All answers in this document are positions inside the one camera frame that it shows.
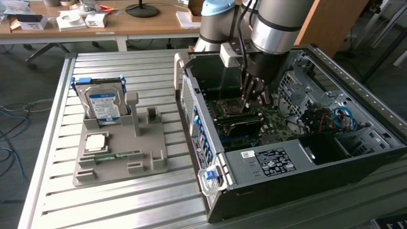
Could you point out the grey plastic parts rack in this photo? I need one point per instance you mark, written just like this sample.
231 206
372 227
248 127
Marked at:
127 148

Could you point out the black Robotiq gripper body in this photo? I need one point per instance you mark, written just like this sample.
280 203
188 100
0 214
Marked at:
265 65

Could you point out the silver CPU chip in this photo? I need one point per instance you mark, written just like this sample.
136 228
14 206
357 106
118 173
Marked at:
96 143

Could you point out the brown cardboard box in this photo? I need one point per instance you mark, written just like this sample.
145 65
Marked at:
193 8

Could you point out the black round lamp base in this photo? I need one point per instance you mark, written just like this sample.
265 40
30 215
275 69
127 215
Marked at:
141 10

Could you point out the blue-labelled hard drive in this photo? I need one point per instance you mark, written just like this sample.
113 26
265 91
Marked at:
85 80

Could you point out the blue expansion slot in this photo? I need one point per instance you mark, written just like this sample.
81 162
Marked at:
232 139

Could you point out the metal CPU socket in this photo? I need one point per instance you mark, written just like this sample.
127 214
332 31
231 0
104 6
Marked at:
229 106

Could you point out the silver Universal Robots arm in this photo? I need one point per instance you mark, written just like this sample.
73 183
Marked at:
216 26

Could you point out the green motherboard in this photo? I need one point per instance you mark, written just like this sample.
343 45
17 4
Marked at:
276 119

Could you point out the grey power supply unit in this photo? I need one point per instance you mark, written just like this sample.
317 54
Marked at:
248 164

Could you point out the grey chipset heat sink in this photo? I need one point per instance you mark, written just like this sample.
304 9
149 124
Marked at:
272 140

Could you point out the black and white box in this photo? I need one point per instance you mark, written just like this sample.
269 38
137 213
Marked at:
30 22

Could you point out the white paper stack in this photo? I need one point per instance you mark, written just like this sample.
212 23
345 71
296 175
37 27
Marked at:
187 20

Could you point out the blue case latch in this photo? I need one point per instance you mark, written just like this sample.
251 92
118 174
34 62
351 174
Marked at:
209 174

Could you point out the beige tape roll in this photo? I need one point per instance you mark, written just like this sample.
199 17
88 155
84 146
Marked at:
66 2

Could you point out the brown wooden cabinet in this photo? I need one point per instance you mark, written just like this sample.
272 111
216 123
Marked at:
333 23

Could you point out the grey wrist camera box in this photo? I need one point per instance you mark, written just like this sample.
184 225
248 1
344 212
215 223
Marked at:
229 56

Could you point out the black open PC case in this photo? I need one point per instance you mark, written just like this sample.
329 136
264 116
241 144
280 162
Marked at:
317 186

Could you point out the white box with tape roll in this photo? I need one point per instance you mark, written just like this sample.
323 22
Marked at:
70 22

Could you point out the silver hard disk blue label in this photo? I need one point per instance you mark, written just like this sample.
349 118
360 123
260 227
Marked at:
101 102

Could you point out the grey cup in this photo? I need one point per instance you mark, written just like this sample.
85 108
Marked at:
50 2

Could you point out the small white cardboard box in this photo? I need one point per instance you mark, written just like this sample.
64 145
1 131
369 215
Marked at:
94 21

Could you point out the wooden office desk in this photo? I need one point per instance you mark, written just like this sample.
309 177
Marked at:
46 33

